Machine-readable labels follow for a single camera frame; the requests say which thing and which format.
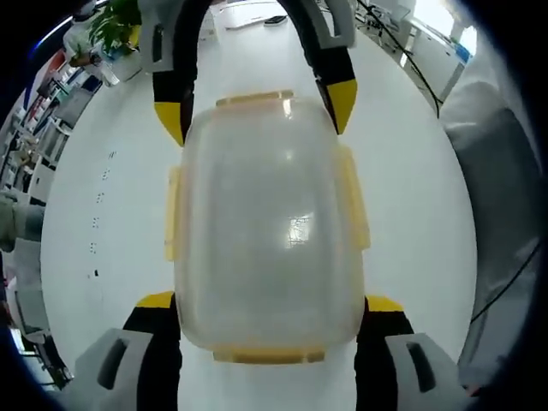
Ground clear plastic container yellow buckles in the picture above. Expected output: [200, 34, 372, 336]
[164, 88, 372, 366]

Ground thin black cable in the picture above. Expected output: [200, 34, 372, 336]
[469, 245, 542, 323]

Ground green potted plant white pot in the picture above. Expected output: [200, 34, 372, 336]
[86, 0, 145, 83]

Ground white paper sheet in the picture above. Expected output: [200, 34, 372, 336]
[223, 16, 276, 31]

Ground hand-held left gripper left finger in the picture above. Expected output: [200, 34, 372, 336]
[74, 289, 184, 411]

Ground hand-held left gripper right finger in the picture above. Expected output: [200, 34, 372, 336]
[353, 294, 471, 411]

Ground white side desk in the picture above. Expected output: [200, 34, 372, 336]
[401, 18, 477, 103]

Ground person's own clothed body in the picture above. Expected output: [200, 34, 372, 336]
[438, 40, 548, 386]

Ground white storage shelving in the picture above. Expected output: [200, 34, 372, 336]
[0, 42, 104, 209]

